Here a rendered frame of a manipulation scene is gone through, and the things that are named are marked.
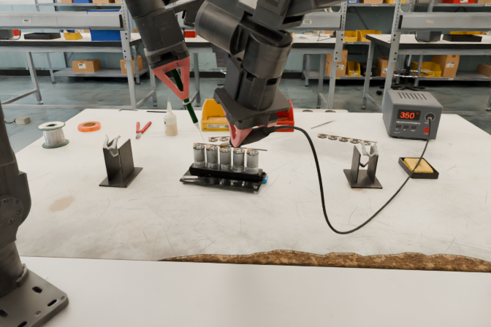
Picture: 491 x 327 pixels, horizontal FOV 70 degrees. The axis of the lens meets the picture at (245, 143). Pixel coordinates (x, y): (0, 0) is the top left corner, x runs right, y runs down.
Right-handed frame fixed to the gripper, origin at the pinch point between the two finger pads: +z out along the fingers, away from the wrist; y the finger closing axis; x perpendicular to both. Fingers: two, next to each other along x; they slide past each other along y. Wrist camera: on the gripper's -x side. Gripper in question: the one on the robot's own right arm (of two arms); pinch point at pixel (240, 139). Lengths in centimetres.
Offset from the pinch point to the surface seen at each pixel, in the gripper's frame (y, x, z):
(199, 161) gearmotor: 2.3, -8.1, 14.0
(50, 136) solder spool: 27, -37, 28
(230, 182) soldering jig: -0.9, -0.5, 13.0
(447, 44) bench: -257, -96, 68
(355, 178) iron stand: -23.1, 9.7, 8.5
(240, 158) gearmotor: -3.9, -3.4, 9.9
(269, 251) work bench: 3.1, 17.1, 5.5
